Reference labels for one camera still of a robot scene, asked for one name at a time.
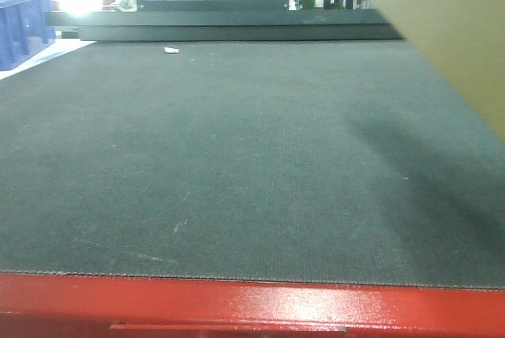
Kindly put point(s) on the blue plastic crate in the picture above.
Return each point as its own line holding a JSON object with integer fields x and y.
{"x": 24, "y": 31}

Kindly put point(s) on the red conveyor end plate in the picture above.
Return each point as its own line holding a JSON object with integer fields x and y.
{"x": 101, "y": 306}

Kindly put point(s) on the brown cardboard box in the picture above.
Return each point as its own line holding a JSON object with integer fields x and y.
{"x": 464, "y": 40}

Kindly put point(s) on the black metal conveyor frame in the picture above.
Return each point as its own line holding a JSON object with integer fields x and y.
{"x": 225, "y": 20}

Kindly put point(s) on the dark conveyor belt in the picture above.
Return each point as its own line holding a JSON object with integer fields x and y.
{"x": 319, "y": 162}

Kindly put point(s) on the white paper scrap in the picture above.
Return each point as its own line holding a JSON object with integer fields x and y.
{"x": 171, "y": 50}

